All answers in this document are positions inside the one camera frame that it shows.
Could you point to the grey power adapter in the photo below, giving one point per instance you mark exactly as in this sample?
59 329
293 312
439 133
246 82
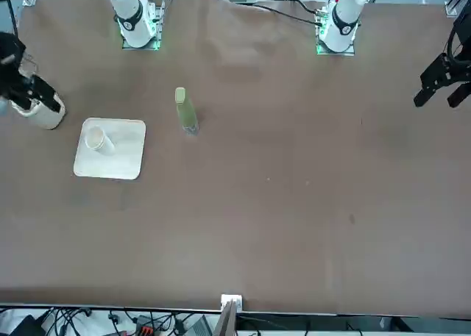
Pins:
198 326

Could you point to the white table edge bracket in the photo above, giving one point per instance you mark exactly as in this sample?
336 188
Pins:
232 299

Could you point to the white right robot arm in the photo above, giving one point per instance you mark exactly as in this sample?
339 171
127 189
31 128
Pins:
132 20

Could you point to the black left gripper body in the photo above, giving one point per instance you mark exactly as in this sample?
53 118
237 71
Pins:
463 62

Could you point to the power strip with red switches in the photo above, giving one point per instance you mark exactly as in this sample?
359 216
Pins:
144 328

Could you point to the aluminium camera pole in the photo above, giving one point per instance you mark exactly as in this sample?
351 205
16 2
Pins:
225 321

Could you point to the green clear plastic bottle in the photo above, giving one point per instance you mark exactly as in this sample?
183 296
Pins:
187 115

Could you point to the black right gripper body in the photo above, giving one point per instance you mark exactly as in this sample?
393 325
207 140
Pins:
11 71

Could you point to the cream mini bin with lid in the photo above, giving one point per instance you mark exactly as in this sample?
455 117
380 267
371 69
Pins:
48 117

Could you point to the black power adapter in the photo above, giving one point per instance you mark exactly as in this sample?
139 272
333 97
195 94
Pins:
25 326

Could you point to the white rectangular tray mat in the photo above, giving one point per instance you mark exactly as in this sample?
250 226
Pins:
125 159

